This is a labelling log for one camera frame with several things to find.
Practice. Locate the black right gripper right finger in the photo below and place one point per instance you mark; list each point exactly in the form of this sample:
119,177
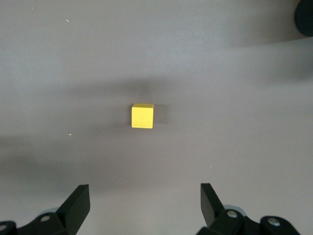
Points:
212,210

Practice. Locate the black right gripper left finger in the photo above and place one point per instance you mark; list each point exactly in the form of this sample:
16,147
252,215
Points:
71,213

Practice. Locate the yellow wooden block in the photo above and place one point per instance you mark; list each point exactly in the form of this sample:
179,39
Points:
141,117

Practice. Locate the brown paper table cover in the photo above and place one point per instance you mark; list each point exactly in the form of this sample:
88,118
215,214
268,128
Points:
73,73

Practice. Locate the black round object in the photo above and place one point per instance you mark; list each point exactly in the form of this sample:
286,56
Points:
305,19

